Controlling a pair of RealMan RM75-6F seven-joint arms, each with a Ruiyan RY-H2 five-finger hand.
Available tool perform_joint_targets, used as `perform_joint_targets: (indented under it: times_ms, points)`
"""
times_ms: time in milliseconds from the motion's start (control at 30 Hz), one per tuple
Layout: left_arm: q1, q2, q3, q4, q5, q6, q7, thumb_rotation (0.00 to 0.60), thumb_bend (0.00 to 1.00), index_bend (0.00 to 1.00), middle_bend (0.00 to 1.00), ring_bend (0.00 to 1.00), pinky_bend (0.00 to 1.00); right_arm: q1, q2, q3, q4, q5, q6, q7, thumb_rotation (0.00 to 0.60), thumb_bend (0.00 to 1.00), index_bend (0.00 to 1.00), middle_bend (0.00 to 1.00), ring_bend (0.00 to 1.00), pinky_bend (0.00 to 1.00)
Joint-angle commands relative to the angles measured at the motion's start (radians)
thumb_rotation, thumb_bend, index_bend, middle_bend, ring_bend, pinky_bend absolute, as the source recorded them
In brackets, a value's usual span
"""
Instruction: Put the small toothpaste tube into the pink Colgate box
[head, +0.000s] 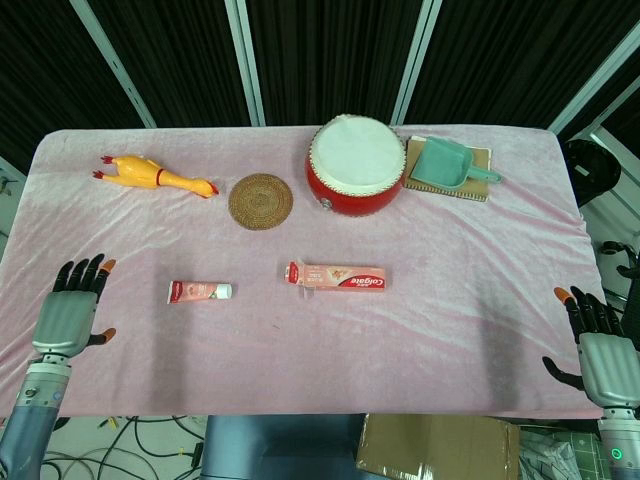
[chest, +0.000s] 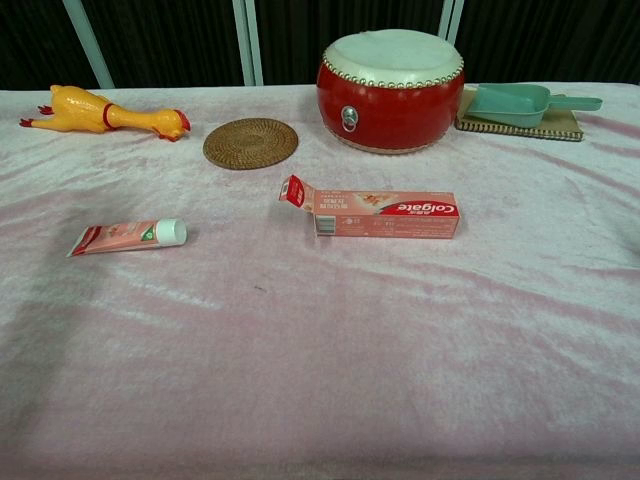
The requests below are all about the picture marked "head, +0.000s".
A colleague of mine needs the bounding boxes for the right robot hand, orange fingertips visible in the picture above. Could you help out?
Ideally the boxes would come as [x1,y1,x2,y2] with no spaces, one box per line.
[542,285,640,409]

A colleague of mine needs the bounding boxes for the black round stool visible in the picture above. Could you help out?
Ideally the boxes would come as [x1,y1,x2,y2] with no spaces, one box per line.
[563,139,623,207]

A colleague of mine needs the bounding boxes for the pink velvet tablecloth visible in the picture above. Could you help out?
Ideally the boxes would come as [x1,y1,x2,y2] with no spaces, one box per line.
[0,128,604,420]

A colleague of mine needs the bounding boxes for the red drum, white skin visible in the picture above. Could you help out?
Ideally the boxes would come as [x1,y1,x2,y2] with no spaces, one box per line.
[305,114,405,218]

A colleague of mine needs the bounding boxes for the yellow rubber chicken toy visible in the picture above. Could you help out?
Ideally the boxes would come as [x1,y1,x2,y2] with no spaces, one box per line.
[91,154,220,200]

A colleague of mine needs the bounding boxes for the brown cardboard box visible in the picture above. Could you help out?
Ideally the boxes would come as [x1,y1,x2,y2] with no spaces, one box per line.
[355,412,521,480]

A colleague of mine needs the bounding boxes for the left robot hand, orange fingertips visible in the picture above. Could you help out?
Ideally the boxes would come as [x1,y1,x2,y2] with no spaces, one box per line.
[30,253,118,359]

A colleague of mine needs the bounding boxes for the white aluminium frame post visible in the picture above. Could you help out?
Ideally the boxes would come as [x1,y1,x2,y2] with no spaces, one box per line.
[68,0,157,129]
[546,22,640,135]
[223,0,267,127]
[392,0,454,126]

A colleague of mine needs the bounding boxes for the pink Colgate toothpaste box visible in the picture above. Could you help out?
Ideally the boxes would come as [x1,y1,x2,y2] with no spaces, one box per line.
[283,261,388,301]

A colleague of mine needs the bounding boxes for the black curtain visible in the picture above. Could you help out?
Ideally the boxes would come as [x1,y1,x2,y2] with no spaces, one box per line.
[0,0,640,161]

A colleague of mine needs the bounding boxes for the tangled floor cables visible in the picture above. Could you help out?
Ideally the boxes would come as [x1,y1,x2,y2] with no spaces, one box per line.
[42,414,206,480]

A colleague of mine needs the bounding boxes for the blue-grey robot torso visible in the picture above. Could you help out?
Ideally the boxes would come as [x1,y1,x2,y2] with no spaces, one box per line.
[199,414,371,480]

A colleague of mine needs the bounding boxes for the green cutting mat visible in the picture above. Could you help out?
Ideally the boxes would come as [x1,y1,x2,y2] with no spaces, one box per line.
[519,424,606,480]

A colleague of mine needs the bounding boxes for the round woven rattan coaster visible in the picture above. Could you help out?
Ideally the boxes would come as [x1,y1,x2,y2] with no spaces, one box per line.
[228,173,295,231]

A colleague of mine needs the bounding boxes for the teal plastic scoop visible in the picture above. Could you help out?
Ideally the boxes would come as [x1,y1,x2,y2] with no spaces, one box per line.
[409,135,503,189]

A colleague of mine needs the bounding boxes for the pink toothpaste tube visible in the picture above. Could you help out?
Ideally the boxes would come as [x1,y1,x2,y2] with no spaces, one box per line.
[167,280,234,305]

